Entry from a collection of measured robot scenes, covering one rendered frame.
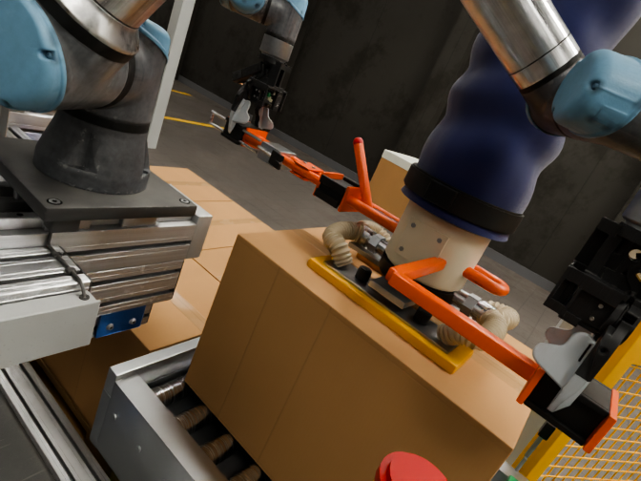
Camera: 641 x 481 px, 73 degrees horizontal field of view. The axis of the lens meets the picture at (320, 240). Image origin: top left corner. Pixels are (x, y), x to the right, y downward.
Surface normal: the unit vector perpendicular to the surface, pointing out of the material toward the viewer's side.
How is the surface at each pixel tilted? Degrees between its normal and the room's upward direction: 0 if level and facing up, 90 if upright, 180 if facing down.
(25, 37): 96
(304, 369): 90
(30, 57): 97
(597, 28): 77
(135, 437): 90
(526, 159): 72
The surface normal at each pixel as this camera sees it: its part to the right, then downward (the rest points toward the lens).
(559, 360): -0.44, -0.20
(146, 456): -0.56, 0.07
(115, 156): 0.69, 0.22
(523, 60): -0.62, 0.62
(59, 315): 0.74, 0.50
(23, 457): 0.38, -0.86
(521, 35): -0.43, 0.53
